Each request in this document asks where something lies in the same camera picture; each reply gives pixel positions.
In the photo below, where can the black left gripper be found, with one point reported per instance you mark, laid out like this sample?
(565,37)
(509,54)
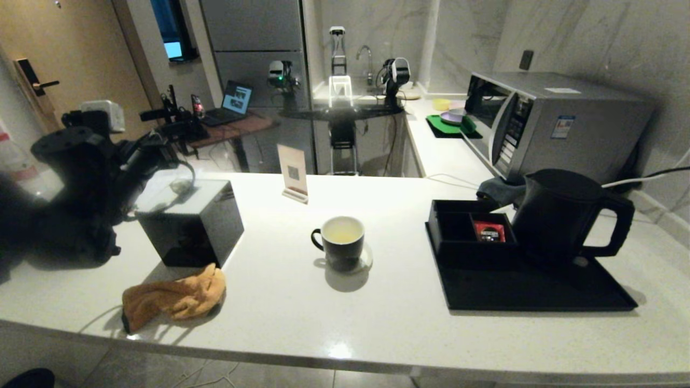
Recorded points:
(126,172)

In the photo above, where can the small brown lump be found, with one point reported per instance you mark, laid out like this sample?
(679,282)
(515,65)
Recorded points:
(180,186)

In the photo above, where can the black mug white inside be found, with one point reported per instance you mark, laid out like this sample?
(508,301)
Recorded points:
(339,250)

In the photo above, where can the black electric kettle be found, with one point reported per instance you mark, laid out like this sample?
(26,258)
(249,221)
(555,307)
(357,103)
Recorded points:
(555,221)

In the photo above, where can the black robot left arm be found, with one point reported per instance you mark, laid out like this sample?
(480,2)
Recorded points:
(54,215)

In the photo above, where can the black background robot arm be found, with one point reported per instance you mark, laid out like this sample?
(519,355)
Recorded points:
(398,73)

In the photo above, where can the red tea packet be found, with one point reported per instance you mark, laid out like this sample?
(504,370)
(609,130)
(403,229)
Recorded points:
(481,229)

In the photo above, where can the black tissue box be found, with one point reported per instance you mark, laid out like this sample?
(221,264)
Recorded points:
(188,237)

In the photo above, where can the brown wooden side table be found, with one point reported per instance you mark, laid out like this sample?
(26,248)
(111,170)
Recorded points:
(248,126)

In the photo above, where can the black laptop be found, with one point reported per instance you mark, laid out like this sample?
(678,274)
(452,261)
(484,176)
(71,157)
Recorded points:
(237,99)

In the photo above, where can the dark framed blue screen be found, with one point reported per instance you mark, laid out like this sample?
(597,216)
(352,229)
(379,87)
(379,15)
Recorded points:
(175,32)

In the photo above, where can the tan wooden door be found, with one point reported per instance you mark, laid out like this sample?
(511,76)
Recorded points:
(81,54)

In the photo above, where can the QR code table sign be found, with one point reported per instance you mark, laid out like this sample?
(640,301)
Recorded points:
(292,170)

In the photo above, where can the grey device green light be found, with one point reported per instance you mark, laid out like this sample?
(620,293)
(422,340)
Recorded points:
(277,73)

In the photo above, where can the orange terry cloth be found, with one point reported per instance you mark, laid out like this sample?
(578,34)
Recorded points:
(172,299)

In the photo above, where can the grey refrigerator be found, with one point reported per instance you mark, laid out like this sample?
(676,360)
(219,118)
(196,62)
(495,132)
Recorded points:
(259,32)

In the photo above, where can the chrome faucet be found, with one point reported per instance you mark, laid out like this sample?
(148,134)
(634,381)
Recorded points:
(370,67)

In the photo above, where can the small beige round dish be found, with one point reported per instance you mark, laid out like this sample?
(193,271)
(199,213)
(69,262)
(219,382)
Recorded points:
(412,96)

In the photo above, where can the black round floor object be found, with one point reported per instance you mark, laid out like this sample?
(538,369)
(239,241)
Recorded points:
(27,379)

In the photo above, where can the green mat black edge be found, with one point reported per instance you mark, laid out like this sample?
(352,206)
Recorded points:
(439,128)

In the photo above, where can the yellow bowl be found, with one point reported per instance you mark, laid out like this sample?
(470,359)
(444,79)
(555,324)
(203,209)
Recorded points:
(441,104)

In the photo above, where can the black compartment box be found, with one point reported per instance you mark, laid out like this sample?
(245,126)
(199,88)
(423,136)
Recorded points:
(450,245)

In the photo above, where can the dark grey cloth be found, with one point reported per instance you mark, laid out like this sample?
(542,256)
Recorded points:
(496,189)

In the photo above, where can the black serving tray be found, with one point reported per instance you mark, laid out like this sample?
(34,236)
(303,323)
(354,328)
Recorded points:
(512,291)

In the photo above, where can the silver microwave oven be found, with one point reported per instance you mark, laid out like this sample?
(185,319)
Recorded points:
(571,134)

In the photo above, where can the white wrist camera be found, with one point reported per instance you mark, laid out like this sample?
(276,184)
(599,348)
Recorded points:
(105,114)

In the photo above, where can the black round pedestal table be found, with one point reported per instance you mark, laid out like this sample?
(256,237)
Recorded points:
(345,112)

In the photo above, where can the dark wall outlet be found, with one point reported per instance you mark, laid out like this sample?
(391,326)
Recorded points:
(526,61)

